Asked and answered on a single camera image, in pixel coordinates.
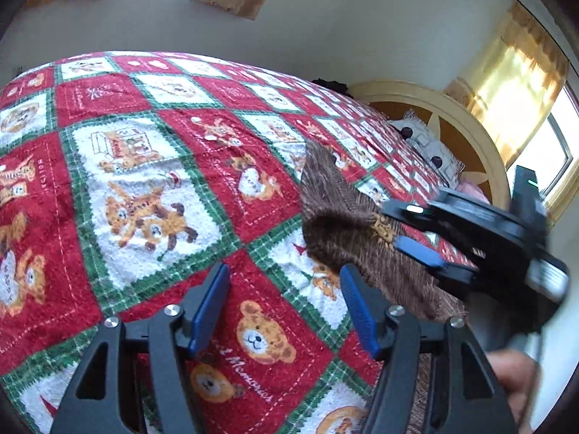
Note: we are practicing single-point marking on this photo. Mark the white pillow with dark dots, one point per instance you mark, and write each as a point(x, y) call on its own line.
point(429, 144)

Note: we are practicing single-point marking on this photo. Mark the cream and orange bed headboard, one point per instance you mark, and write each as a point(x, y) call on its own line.
point(457, 126)

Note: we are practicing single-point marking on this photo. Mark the person's right hand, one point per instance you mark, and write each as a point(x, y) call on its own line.
point(515, 375)

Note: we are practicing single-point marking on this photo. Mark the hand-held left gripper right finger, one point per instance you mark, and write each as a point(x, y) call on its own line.
point(357, 303)

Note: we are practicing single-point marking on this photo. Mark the dark cloth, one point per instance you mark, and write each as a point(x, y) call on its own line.
point(330, 86)

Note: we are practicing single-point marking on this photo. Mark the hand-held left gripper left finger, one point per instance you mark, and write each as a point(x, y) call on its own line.
point(209, 300)

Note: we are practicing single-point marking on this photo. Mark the brown striped knit sweater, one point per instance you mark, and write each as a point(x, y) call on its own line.
point(339, 217)

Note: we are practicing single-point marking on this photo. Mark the red and white printed blanket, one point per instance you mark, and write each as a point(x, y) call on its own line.
point(149, 181)

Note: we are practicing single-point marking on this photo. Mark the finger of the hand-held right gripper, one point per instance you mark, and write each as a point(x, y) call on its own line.
point(407, 212)
point(420, 253)

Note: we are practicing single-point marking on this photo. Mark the window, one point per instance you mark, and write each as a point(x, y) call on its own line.
point(558, 144)

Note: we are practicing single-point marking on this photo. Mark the pink pillow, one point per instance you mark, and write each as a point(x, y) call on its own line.
point(472, 190)

